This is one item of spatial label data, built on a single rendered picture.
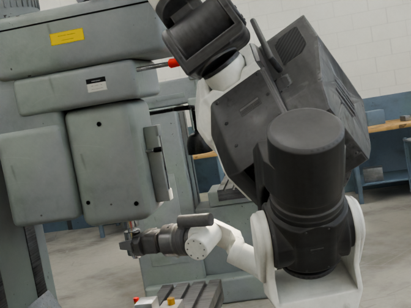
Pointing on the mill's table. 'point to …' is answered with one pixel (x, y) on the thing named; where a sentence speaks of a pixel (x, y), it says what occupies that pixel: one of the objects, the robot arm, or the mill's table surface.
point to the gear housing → (85, 87)
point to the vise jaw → (173, 305)
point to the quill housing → (112, 161)
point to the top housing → (79, 37)
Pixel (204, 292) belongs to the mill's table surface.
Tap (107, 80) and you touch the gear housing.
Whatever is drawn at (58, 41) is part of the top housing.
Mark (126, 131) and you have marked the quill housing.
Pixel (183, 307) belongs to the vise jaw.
